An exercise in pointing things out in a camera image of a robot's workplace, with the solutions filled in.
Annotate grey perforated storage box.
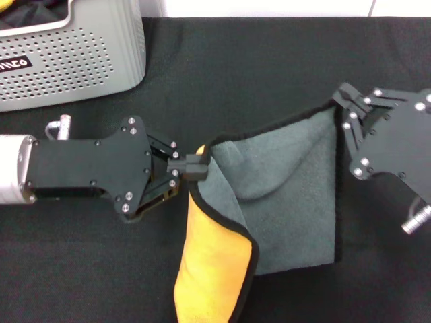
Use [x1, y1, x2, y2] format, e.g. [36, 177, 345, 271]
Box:
[0, 0, 147, 114]

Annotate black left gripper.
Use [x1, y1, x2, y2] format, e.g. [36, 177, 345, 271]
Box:
[26, 115, 211, 223]

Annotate black tablecloth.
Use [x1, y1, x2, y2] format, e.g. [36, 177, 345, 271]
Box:
[0, 16, 431, 323]

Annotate left gripper cable with plug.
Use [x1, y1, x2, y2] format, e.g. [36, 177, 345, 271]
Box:
[45, 114, 73, 141]

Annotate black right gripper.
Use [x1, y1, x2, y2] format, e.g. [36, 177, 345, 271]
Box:
[331, 83, 431, 200]

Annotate gripper cable with plug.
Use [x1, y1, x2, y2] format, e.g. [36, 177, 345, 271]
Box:
[402, 196, 431, 234]
[45, 114, 73, 141]

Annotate right gripper cable with plug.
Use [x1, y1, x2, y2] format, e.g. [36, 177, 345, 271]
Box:
[402, 196, 431, 234]

